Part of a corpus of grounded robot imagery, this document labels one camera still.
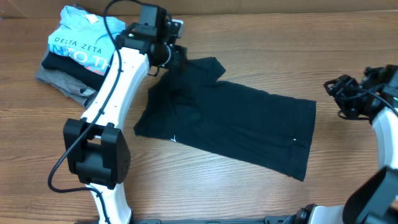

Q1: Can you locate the grey folded garment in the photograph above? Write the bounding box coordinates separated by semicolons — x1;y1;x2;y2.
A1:
35;49;98;108

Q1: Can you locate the dark teal t-shirt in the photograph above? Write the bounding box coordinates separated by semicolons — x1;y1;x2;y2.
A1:
134;52;317;181

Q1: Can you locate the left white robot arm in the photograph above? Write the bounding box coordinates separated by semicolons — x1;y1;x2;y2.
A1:
60;19;185;223

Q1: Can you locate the light blue folded t-shirt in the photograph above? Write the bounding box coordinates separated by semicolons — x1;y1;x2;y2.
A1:
48;6;126;76

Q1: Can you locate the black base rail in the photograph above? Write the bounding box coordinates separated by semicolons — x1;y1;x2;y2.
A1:
74;205;352;224

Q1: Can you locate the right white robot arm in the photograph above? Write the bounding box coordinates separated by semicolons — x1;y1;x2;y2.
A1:
279;73;397;223

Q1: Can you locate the black folded garment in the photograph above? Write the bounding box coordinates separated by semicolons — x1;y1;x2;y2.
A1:
41;52;105;91

